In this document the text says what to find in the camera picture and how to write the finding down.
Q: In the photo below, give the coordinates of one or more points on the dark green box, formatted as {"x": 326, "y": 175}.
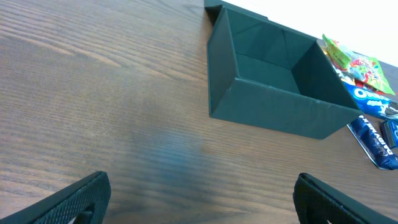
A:
{"x": 264, "y": 74}

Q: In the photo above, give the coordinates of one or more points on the blue Dairy Milk chocolate bar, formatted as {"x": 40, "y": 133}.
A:
{"x": 373, "y": 144}

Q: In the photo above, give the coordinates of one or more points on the blue Oreo cookie pack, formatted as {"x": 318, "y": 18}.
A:
{"x": 372, "y": 103}

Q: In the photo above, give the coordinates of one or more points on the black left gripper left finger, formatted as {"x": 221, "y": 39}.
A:
{"x": 85, "y": 201}

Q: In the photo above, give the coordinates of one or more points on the blue Eclipse mints box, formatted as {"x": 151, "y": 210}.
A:
{"x": 389, "y": 133}

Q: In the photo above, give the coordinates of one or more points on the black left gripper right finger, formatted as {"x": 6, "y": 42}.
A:
{"x": 318, "y": 202}

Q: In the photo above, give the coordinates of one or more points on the green gummy candy bag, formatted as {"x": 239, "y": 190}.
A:
{"x": 356, "y": 69}

